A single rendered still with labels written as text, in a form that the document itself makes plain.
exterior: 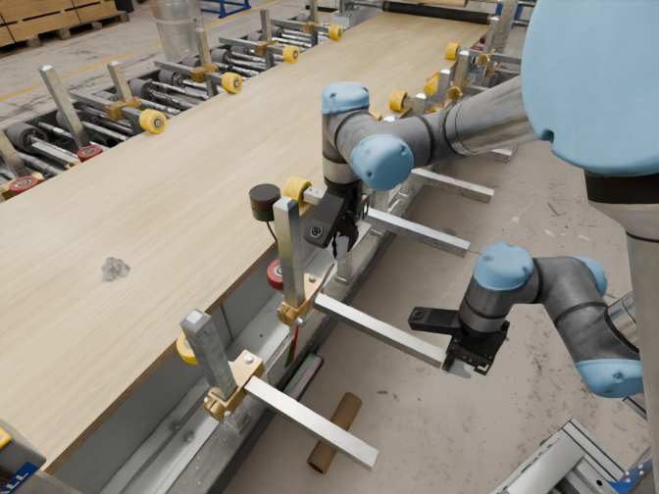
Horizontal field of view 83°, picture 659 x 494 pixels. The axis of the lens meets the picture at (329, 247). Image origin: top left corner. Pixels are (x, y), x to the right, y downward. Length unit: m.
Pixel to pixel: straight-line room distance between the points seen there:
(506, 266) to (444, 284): 1.57
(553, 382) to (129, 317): 1.71
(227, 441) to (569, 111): 0.88
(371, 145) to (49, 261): 0.90
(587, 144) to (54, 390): 0.88
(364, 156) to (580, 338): 0.38
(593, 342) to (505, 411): 1.28
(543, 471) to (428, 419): 1.10
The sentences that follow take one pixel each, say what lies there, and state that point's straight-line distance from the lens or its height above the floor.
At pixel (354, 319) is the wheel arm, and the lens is 0.88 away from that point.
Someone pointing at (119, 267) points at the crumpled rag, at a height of 0.91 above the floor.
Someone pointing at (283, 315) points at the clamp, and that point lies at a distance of 0.89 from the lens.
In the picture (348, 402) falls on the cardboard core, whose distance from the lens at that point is 1.64.
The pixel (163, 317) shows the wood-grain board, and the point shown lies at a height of 0.90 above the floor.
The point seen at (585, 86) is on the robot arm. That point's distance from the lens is 0.21.
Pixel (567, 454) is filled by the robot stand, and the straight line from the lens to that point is 0.70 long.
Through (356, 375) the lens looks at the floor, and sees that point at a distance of 1.78.
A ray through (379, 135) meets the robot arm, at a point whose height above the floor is 1.34.
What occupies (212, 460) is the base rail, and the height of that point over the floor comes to 0.70.
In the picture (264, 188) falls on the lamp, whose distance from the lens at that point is 0.73.
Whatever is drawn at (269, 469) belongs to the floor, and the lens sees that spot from 1.65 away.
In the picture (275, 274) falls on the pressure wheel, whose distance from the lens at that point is 0.91.
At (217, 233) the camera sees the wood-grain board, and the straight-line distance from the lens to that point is 1.06.
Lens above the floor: 1.58
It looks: 44 degrees down
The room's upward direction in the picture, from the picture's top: straight up
